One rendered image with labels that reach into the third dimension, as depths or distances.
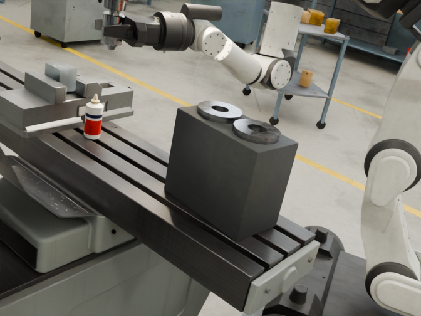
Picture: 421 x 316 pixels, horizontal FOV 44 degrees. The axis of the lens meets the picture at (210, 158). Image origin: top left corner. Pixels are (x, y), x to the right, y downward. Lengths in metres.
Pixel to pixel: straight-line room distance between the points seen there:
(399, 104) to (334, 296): 0.60
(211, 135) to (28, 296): 0.50
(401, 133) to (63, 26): 4.69
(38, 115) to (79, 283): 0.40
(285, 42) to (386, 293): 0.73
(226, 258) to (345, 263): 0.90
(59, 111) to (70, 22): 4.43
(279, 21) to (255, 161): 0.63
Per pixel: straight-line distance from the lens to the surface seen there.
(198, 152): 1.00
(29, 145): 1.32
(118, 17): 1.17
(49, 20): 5.87
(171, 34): 1.21
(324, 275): 1.65
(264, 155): 0.92
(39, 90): 1.34
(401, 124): 1.37
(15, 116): 1.29
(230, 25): 7.25
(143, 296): 1.47
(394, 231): 1.48
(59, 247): 1.15
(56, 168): 1.24
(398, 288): 1.51
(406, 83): 1.33
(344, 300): 1.62
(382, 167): 1.36
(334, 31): 4.55
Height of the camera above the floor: 1.49
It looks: 24 degrees down
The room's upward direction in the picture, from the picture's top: 12 degrees clockwise
